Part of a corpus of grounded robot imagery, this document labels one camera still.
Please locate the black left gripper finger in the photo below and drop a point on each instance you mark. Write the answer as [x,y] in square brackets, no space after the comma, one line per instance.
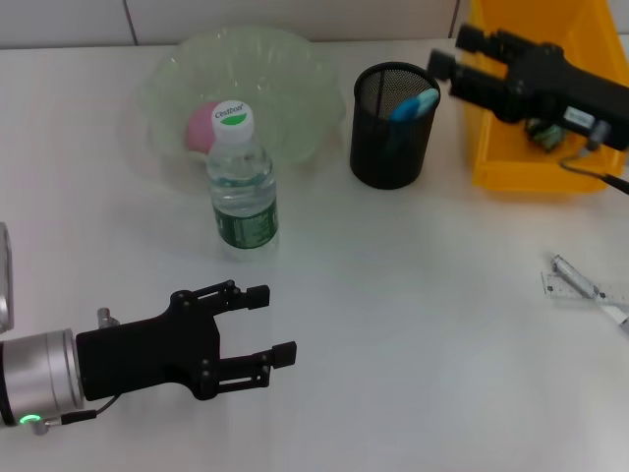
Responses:
[284,354]
[255,297]

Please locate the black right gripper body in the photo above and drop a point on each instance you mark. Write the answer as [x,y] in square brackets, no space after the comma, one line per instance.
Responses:
[545,83]

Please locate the green plastic wrapper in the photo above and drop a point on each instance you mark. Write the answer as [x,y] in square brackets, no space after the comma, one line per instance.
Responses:
[545,137]

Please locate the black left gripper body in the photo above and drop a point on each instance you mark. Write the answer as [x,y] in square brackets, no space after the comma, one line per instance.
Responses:
[147,356]

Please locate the pink peach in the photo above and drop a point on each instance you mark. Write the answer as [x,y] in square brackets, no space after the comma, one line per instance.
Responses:
[199,128]

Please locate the yellow plastic storage bin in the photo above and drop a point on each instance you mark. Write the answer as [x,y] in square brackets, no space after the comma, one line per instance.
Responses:
[506,162]

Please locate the green glass fruit bowl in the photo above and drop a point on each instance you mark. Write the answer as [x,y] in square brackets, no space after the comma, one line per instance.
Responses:
[275,64]

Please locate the green label water bottle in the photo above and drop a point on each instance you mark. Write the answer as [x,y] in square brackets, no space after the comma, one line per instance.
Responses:
[243,196]

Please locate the white grey clear pen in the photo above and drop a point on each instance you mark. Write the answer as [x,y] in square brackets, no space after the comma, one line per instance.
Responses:
[575,277]

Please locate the blue scissors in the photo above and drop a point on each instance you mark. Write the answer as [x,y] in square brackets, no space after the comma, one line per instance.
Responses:
[413,105]

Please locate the black mesh pen holder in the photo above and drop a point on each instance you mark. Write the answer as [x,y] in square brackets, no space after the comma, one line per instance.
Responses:
[388,162]

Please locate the clear plastic ruler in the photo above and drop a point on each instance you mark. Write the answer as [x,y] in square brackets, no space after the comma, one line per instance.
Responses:
[616,292]

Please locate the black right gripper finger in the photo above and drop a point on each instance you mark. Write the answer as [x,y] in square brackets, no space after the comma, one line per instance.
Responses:
[472,38]
[476,86]

